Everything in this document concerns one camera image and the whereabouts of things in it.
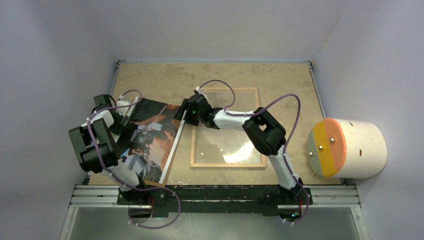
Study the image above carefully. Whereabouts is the clear acrylic sheet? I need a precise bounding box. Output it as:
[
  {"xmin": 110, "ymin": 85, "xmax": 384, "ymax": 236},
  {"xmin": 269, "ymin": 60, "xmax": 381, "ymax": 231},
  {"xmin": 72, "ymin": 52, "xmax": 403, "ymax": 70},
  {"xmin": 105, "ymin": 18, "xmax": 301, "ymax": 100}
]
[{"xmin": 195, "ymin": 91, "xmax": 264, "ymax": 165}]

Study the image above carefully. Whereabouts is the glossy photo print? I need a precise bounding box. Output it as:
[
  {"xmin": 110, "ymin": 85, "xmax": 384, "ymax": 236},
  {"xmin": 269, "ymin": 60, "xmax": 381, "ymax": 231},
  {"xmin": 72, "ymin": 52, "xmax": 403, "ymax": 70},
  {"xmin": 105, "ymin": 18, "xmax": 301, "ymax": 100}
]
[{"xmin": 114, "ymin": 96, "xmax": 186, "ymax": 185}]

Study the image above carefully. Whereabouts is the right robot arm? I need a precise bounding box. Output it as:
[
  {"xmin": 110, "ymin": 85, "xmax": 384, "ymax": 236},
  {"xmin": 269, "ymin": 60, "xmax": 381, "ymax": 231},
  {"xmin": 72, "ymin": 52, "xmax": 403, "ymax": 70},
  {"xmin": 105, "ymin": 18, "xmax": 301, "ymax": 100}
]
[{"xmin": 173, "ymin": 91, "xmax": 303, "ymax": 204}]

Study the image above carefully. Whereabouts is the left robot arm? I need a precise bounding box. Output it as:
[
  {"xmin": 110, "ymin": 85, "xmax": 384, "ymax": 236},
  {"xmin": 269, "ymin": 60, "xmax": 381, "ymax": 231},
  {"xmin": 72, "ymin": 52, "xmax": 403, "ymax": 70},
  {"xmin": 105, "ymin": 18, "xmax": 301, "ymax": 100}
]
[{"xmin": 68, "ymin": 94, "xmax": 149, "ymax": 205}]

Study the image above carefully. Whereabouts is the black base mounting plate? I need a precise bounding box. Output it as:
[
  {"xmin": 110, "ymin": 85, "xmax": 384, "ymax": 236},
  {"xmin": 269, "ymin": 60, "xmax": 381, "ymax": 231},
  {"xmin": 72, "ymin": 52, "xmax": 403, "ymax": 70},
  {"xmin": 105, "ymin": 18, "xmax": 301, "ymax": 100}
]
[{"xmin": 117, "ymin": 184, "xmax": 313, "ymax": 220}]

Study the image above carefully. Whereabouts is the white cylinder with orange face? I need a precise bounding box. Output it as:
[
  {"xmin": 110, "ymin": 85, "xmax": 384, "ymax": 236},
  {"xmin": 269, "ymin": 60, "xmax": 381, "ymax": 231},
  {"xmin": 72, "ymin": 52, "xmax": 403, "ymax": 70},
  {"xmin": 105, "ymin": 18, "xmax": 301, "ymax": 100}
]
[{"xmin": 306, "ymin": 117, "xmax": 388, "ymax": 179}]

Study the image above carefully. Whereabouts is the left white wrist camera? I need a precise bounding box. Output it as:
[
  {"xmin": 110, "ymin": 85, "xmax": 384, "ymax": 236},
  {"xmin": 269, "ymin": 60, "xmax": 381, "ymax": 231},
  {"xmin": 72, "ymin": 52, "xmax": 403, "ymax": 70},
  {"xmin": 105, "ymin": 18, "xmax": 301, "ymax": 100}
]
[{"xmin": 114, "ymin": 94, "xmax": 133, "ymax": 117}]

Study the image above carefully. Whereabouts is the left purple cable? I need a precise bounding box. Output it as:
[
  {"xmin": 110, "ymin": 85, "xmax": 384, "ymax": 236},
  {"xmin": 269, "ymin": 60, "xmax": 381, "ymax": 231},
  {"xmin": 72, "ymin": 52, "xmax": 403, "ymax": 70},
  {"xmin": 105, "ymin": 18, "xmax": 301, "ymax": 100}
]
[{"xmin": 86, "ymin": 89, "xmax": 182, "ymax": 230}]

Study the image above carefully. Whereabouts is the aluminium rail frame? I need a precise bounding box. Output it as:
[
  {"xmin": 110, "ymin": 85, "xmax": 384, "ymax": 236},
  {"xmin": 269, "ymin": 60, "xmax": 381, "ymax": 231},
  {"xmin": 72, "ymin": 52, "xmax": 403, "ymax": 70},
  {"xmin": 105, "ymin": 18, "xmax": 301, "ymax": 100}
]
[{"xmin": 65, "ymin": 185, "xmax": 369, "ymax": 240}]

